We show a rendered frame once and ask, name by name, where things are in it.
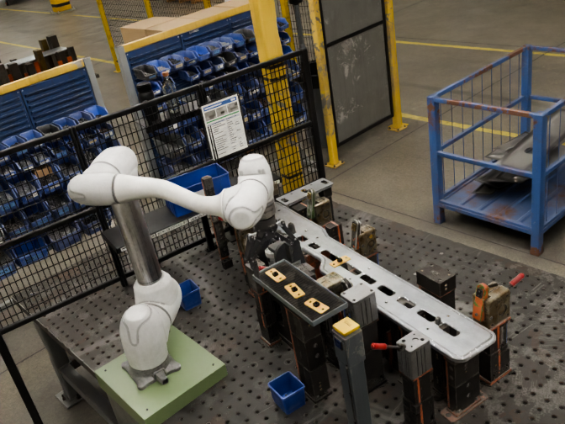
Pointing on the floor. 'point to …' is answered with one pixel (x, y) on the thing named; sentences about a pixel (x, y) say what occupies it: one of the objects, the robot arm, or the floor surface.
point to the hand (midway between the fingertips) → (273, 266)
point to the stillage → (506, 160)
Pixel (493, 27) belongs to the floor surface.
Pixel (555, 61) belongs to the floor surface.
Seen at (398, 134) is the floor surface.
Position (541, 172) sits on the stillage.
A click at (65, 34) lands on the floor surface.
